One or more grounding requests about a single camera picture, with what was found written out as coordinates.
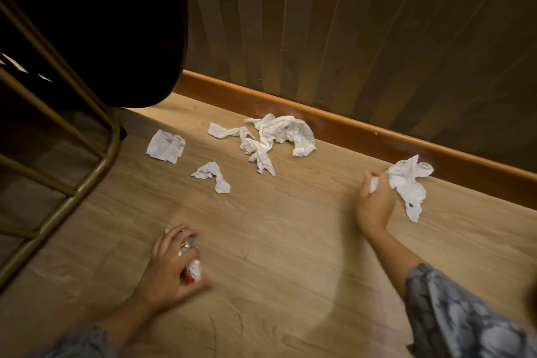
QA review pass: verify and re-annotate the person's right forearm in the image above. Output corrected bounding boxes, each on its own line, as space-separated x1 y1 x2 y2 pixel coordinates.
364 228 537 358

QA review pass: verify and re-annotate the person's left forearm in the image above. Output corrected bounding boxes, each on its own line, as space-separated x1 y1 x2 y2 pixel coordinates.
31 291 161 358

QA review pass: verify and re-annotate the gold metal chair frame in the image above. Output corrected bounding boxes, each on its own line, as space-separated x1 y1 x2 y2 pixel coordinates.
0 0 126 291

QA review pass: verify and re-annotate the square crumpled white tissue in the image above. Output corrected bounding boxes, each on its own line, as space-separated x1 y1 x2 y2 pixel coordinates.
145 129 186 164

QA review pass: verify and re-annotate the small twisted white tissue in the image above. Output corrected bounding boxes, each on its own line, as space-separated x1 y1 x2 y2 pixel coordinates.
191 161 231 194

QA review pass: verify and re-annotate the wooden baseboard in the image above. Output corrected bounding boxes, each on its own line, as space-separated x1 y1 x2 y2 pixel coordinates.
174 69 537 210

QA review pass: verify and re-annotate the person's right hand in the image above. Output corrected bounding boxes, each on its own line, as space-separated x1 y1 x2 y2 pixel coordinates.
356 171 397 237

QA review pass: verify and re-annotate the large crumpled white tissue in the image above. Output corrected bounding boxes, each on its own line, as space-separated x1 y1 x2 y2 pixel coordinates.
208 114 316 176

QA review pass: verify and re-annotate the red and white wrapper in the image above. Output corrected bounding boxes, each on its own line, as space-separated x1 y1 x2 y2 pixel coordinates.
166 229 204 285

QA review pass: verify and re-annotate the person's left hand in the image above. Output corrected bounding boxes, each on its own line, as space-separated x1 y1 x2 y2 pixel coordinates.
135 225 211 313

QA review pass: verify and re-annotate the black chair seat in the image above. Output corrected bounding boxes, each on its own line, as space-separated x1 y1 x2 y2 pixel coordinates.
0 0 189 113

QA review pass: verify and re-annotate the torn white tissue with holes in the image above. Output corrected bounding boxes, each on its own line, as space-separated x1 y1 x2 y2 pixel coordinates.
369 155 434 223

